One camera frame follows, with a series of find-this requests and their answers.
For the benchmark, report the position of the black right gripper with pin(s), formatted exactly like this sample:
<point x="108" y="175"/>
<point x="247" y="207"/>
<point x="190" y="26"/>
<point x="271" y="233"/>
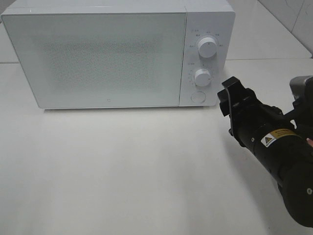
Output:
<point x="250" y="115"/>

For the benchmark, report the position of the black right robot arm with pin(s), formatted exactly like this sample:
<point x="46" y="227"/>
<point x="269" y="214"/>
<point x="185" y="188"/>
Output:
<point x="280" y="142"/>

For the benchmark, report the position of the white microwave door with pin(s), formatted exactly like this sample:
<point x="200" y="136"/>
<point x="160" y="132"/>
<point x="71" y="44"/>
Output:
<point x="100" y="60"/>

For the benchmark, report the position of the round white door button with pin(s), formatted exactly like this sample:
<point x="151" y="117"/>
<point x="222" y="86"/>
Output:
<point x="198" y="97"/>

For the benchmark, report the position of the pink round plate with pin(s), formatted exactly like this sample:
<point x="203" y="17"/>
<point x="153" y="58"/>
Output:
<point x="310" y="142"/>

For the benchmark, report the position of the lower white timer knob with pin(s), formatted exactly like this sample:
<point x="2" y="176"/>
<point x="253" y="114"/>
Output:
<point x="202" y="77"/>

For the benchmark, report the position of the upper white power knob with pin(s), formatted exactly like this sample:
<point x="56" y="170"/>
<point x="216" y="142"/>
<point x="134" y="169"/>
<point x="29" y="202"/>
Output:
<point x="207" y="46"/>

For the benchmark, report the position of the white microwave oven body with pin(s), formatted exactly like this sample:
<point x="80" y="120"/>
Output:
<point x="202" y="17"/>

